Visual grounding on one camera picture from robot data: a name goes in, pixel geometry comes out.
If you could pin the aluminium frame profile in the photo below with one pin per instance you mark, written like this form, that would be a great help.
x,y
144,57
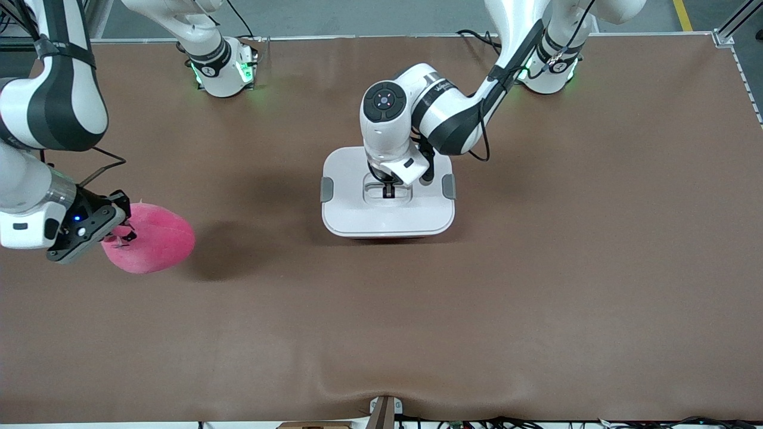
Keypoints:
x,y
733,24

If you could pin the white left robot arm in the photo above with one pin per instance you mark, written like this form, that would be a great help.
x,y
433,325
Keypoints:
x,y
387,137

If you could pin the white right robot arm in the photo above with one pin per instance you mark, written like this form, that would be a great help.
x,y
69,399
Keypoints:
x,y
24,179

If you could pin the brown cardboard piece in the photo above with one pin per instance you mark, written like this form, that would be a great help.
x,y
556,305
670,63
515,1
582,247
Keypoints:
x,y
313,425

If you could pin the grey metal camera bracket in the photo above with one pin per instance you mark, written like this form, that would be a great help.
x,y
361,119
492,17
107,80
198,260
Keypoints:
x,y
384,411

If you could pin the pink plush toy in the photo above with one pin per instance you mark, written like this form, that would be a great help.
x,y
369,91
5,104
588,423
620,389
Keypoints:
x,y
155,244

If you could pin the white box lid grey latches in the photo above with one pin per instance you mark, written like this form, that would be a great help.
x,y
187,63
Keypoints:
x,y
387,214

